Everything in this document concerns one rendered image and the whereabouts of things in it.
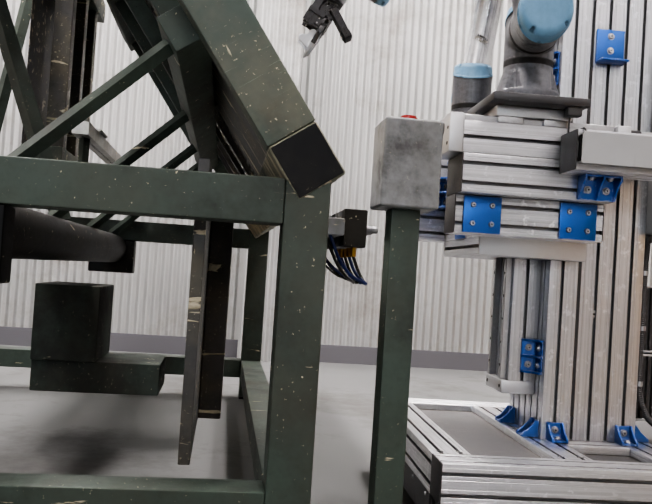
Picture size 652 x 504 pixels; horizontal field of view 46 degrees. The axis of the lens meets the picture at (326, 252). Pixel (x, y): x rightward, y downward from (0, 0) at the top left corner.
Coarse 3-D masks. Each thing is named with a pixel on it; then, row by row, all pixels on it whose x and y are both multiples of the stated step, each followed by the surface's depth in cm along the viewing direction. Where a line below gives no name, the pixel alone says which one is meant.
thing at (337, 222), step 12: (336, 216) 195; (348, 216) 181; (360, 216) 182; (336, 228) 179; (348, 228) 181; (360, 228) 182; (372, 228) 184; (336, 240) 193; (348, 240) 181; (360, 240) 182; (336, 252) 180; (348, 252) 189; (336, 264) 186; (348, 264) 196; (348, 276) 198; (360, 276) 188
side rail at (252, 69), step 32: (192, 0) 148; (224, 0) 149; (224, 32) 149; (256, 32) 150; (224, 64) 149; (256, 64) 150; (256, 96) 150; (288, 96) 150; (256, 128) 150; (288, 128) 150
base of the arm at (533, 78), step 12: (516, 60) 179; (528, 60) 177; (540, 60) 177; (504, 72) 182; (516, 72) 178; (528, 72) 177; (540, 72) 177; (552, 72) 180; (504, 84) 179; (516, 84) 178; (528, 84) 176; (540, 84) 176; (552, 84) 179
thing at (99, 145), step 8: (80, 128) 232; (88, 128) 233; (80, 136) 237; (88, 136) 236; (96, 136) 246; (96, 144) 251; (104, 144) 263; (96, 152) 271; (104, 152) 269; (112, 152) 282; (104, 160) 291; (112, 160) 290
